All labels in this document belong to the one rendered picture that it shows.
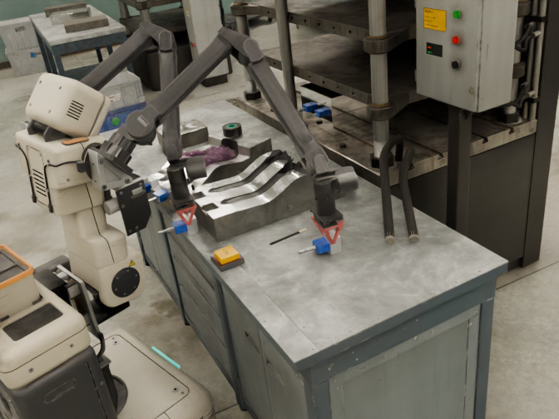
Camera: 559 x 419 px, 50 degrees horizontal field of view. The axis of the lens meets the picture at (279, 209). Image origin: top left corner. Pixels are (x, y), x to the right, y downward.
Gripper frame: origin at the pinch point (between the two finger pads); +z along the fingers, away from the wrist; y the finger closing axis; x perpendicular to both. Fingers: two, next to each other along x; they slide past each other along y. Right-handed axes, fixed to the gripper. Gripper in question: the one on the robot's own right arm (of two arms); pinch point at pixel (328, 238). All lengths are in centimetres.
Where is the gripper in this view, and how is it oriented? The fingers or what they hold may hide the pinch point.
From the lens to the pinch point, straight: 181.6
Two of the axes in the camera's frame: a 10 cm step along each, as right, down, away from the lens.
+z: 1.4, 8.8, 4.6
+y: -3.6, -3.9, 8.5
